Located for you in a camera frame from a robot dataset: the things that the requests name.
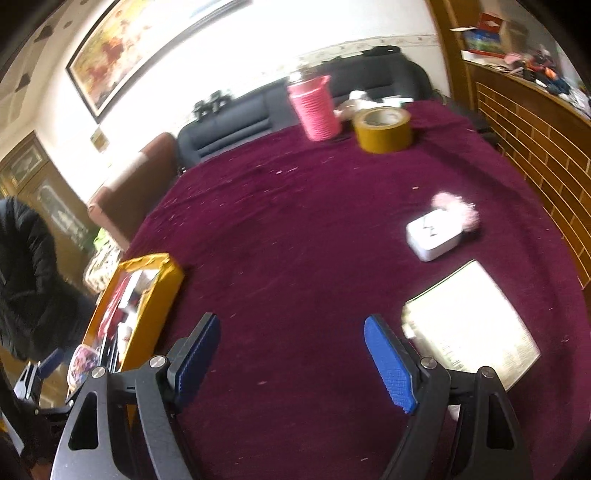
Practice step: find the brick-patterned wooden cabinet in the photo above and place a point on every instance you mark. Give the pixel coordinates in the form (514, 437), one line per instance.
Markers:
(545, 147)

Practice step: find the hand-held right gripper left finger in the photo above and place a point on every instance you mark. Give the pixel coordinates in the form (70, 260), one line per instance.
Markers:
(198, 355)

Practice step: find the small wall plaque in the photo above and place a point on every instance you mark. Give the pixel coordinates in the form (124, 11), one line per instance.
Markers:
(99, 139)

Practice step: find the flat paper packet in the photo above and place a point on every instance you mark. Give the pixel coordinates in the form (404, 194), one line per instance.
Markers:
(471, 318)

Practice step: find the yellow storage box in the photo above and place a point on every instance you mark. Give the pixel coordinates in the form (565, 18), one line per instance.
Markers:
(152, 300)

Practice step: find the black sofa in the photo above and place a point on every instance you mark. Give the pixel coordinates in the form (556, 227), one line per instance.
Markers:
(231, 124)

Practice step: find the pink sleeved bottle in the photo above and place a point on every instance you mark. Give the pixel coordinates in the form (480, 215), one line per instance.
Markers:
(314, 108)

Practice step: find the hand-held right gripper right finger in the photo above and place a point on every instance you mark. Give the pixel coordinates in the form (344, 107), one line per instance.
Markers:
(392, 364)

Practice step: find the floral bag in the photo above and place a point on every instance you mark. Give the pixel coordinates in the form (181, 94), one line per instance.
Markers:
(101, 263)

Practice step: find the pink printed pouch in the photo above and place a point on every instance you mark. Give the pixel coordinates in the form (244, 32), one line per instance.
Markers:
(83, 364)

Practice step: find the red and blue box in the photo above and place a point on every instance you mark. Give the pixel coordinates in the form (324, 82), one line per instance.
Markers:
(482, 34)

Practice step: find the maroon blanket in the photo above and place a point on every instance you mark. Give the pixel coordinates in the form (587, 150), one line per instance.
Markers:
(300, 240)

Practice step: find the black clip on sofa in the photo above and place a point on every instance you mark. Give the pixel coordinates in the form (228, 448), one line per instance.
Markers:
(212, 104)

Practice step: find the white charger box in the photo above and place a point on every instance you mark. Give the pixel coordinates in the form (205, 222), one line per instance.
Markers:
(434, 235)

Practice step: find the framed painting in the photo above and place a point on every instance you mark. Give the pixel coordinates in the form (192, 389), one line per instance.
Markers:
(138, 46)

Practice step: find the brown chair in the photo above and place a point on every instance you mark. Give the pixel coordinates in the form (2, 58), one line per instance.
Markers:
(134, 194)

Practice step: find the brown packing tape roll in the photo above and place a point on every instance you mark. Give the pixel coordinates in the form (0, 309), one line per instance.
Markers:
(383, 136)

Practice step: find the black jacket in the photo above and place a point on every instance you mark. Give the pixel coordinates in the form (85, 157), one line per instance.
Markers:
(32, 286)

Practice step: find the wooden door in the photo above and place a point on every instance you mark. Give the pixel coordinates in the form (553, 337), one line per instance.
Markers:
(37, 180)

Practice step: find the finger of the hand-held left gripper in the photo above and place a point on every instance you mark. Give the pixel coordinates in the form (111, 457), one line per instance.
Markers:
(51, 362)

